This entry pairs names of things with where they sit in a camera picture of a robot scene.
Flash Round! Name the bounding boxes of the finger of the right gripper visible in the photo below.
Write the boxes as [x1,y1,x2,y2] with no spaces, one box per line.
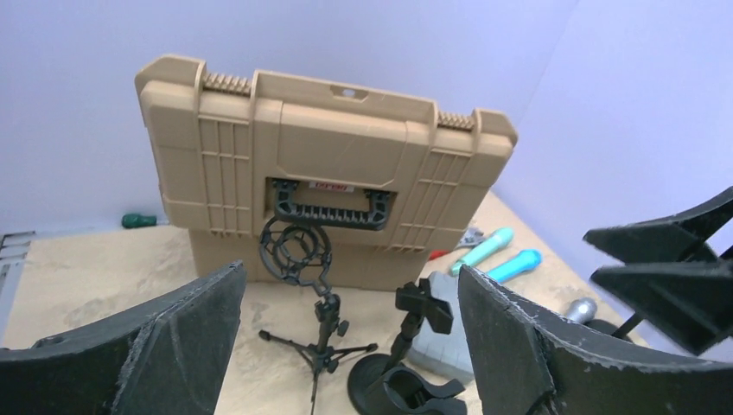
[583,188,732,264]
[590,260,732,355]

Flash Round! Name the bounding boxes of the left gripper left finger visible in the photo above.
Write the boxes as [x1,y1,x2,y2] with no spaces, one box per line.
[1,261,246,414]

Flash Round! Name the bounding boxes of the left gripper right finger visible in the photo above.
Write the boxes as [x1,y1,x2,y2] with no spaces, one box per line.
[457,266,732,415]

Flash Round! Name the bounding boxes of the silver grey microphone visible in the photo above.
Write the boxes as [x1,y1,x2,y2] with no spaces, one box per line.
[564,297,598,324]

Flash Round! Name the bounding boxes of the blue microphone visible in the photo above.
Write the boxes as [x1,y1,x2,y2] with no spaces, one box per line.
[486,249,543,283]

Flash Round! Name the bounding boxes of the black round-base stand with clip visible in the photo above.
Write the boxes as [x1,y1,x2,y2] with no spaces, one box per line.
[360,367,468,415]

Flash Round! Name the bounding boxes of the mint green microphone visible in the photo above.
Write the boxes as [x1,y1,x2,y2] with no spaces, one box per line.
[449,227,514,277]

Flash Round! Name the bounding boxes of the black tripod shock-mount stand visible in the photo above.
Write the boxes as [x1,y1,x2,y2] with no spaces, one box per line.
[258,218,379,413]

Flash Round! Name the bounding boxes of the grey flat plastic case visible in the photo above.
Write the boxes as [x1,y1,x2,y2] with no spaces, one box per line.
[406,271,475,385]

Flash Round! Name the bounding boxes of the tan hard plastic case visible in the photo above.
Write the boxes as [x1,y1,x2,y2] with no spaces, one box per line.
[134,54,518,291]

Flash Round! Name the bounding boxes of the red-handled adjustable wrench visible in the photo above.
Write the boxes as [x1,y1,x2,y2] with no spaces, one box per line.
[428,227,487,261]

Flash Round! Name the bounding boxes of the green screwdriver handle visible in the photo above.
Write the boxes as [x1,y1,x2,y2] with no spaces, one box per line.
[120,213,169,229]

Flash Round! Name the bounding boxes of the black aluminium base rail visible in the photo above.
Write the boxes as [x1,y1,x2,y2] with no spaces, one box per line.
[1,232,36,342]

